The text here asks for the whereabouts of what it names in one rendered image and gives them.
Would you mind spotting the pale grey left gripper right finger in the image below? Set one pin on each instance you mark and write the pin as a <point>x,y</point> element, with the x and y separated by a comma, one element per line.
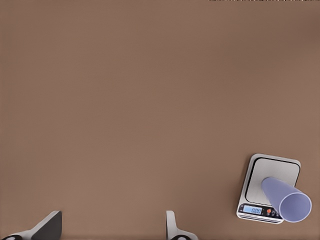
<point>172,228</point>

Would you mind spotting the silver digital kitchen scale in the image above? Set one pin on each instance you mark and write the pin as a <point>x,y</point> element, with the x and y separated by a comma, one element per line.
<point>267,175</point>

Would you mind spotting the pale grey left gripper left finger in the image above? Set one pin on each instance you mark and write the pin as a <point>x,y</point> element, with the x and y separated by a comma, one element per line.
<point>47,226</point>

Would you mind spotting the lavender blue plastic cup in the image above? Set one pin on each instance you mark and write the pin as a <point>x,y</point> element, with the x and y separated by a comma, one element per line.
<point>290,200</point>

